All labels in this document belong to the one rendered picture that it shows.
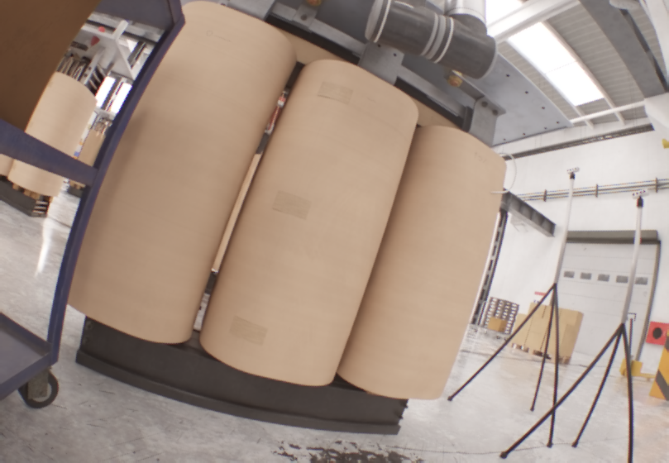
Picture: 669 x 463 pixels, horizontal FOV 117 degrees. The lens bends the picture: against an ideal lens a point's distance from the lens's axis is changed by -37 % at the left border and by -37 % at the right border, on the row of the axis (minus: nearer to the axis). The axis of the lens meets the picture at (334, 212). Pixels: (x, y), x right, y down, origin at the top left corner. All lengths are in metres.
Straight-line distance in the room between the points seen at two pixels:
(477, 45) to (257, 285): 0.73
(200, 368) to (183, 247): 0.38
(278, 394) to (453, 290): 0.63
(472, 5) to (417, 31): 0.17
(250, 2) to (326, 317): 0.91
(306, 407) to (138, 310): 0.60
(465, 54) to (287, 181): 0.51
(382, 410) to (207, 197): 0.91
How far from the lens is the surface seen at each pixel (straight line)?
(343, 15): 1.24
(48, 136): 2.92
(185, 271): 0.81
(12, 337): 0.85
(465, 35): 0.71
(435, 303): 1.01
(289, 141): 0.86
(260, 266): 0.80
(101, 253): 0.83
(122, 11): 0.82
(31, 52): 0.53
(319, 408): 1.12
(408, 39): 0.68
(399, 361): 1.00
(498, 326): 9.08
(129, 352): 1.02
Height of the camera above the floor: 0.53
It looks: 9 degrees up
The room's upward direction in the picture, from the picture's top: 19 degrees clockwise
